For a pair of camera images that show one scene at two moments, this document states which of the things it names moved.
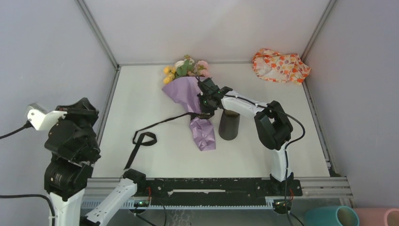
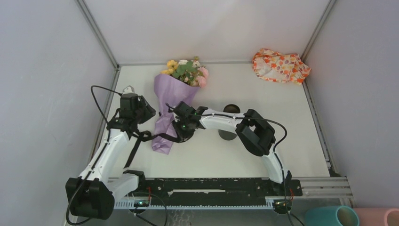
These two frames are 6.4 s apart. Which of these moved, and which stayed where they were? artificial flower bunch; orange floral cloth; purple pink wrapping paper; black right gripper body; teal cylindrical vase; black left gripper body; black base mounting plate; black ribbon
Moved: black left gripper body; black right gripper body; black ribbon; artificial flower bunch; purple pink wrapping paper
Stayed: black base mounting plate; teal cylindrical vase; orange floral cloth
